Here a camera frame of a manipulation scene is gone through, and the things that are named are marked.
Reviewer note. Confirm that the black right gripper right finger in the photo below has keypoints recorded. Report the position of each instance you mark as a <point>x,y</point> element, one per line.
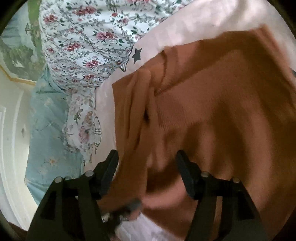
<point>240,219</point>

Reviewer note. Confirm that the light blue floral pillow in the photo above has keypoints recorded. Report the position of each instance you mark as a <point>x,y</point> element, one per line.
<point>49,154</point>

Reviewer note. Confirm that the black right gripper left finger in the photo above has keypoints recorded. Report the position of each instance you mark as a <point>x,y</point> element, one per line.
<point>69,209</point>

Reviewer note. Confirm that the framed landscape painting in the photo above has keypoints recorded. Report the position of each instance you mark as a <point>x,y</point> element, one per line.
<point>21,46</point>

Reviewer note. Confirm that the pink star bed sheet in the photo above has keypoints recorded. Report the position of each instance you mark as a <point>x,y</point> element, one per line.
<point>199,20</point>

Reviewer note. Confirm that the floral quilt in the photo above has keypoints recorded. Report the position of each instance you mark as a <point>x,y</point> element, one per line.
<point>83,43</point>

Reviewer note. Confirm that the rust orange knit sweater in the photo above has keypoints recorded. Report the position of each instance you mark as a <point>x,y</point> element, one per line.
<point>229,103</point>

